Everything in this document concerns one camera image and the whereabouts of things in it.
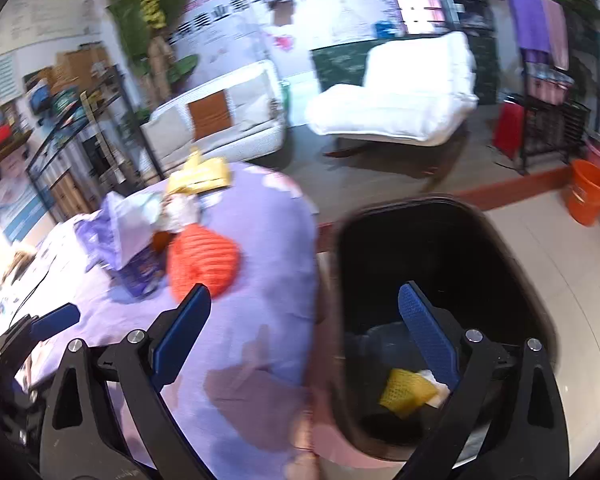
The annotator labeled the yellow foam net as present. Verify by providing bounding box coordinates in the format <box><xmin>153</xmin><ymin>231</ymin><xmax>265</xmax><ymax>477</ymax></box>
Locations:
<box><xmin>379</xmin><ymin>368</ymin><xmax>438</xmax><ymax>419</ymax></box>

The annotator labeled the purple plastic bag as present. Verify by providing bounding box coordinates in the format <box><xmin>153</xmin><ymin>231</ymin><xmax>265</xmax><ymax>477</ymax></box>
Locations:
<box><xmin>73</xmin><ymin>190</ymin><xmax>162</xmax><ymax>271</ymax></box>

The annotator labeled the orange foam net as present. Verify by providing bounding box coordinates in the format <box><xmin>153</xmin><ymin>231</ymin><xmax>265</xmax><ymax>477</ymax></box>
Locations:
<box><xmin>166</xmin><ymin>223</ymin><xmax>240</xmax><ymax>302</ymax></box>

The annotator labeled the white paper bag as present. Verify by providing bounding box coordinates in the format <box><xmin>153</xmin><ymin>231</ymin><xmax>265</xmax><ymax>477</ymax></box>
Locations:
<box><xmin>155</xmin><ymin>193</ymin><xmax>201</xmax><ymax>234</ymax></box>

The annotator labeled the yellow plastic bag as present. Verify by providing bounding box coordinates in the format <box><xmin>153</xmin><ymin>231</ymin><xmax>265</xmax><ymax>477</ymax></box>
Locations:
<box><xmin>166</xmin><ymin>148</ymin><xmax>232</xmax><ymax>195</ymax></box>

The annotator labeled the white tissue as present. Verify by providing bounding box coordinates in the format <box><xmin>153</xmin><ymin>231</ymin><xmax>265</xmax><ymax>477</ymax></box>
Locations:
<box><xmin>418</xmin><ymin>370</ymin><xmax>451</xmax><ymax>408</ymax></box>

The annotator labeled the black trash bin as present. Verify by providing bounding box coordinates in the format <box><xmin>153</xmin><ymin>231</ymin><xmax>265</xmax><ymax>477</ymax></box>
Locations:
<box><xmin>329</xmin><ymin>195</ymin><xmax>559</xmax><ymax>462</ymax></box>

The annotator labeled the purple floral bed sheet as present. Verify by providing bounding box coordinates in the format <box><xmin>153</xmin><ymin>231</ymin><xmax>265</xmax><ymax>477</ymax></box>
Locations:
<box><xmin>0</xmin><ymin>162</ymin><xmax>318</xmax><ymax>479</ymax></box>

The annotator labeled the orange plastic bucket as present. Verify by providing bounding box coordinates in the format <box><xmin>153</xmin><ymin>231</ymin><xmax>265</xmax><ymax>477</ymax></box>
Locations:
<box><xmin>566</xmin><ymin>159</ymin><xmax>600</xmax><ymax>226</ymax></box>

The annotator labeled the red bag on floor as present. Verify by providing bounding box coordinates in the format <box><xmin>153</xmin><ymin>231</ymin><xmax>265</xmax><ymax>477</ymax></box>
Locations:
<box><xmin>492</xmin><ymin>100</ymin><xmax>524</xmax><ymax>160</ymax></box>

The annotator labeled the black metal rack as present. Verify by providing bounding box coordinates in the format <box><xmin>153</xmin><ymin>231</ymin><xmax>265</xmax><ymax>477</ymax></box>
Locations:
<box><xmin>515</xmin><ymin>49</ymin><xmax>591</xmax><ymax>176</ymax></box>

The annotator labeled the brown square cushion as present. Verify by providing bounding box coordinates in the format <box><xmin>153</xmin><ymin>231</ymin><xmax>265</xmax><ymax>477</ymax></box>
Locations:
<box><xmin>187</xmin><ymin>90</ymin><xmax>233</xmax><ymax>141</ymax></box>

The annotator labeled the white wicker swing sofa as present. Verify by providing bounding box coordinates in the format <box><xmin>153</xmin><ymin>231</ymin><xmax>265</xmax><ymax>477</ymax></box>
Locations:
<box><xmin>143</xmin><ymin>60</ymin><xmax>287</xmax><ymax>174</ymax></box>

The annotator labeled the white cushioned lounge chair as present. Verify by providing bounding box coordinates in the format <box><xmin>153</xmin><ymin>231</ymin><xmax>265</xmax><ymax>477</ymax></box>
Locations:
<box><xmin>304</xmin><ymin>32</ymin><xmax>478</xmax><ymax>148</ymax></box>

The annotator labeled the banana plant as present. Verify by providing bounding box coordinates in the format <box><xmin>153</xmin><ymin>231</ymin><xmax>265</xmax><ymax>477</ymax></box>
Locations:
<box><xmin>107</xmin><ymin>0</ymin><xmax>199</xmax><ymax>110</ymax></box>

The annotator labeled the pink hanging towel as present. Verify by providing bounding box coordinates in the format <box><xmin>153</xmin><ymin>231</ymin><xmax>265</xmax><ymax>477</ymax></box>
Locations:
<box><xmin>542</xmin><ymin>0</ymin><xmax>570</xmax><ymax>72</ymax></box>

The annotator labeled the purple hanging towel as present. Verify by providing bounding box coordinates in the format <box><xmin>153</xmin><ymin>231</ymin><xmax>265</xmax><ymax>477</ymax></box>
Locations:
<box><xmin>507</xmin><ymin>0</ymin><xmax>550</xmax><ymax>63</ymax></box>

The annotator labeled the wooden wall shelf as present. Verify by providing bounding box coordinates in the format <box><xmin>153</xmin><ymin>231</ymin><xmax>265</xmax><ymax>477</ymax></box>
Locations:
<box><xmin>0</xmin><ymin>129</ymin><xmax>33</xmax><ymax>163</ymax></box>

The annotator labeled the black iron bed frame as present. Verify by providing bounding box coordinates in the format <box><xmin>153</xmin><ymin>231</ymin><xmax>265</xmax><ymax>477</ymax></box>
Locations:
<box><xmin>27</xmin><ymin>66</ymin><xmax>166</xmax><ymax>223</ymax></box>

